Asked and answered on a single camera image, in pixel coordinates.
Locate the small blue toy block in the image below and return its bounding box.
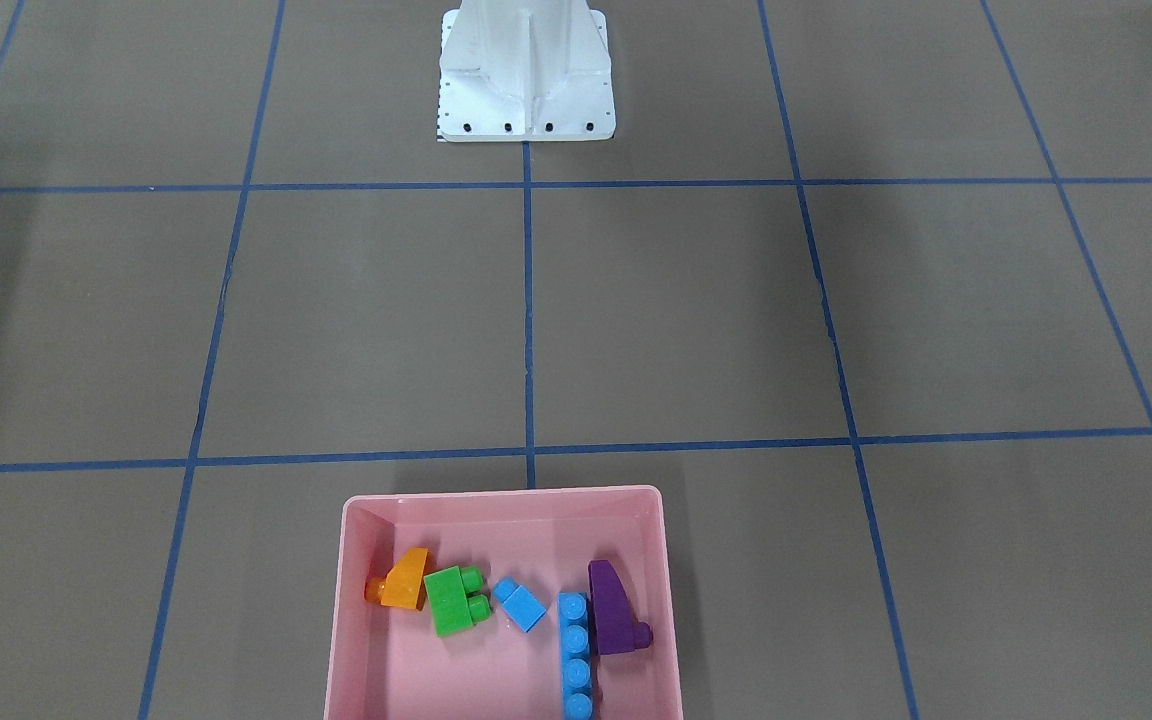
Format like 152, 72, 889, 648
492, 577, 547, 634

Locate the green toy block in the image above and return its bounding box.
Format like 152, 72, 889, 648
422, 564, 492, 638

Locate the purple sloped toy block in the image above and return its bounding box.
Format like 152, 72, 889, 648
588, 559, 654, 655

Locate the orange sloped toy block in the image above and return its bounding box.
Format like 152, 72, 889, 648
364, 547, 431, 611

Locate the long blue toy block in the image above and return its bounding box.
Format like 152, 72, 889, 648
556, 592, 594, 719

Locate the pink plastic box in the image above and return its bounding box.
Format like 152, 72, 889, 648
323, 486, 684, 719

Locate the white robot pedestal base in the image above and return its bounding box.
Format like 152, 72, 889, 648
435, 1, 617, 143

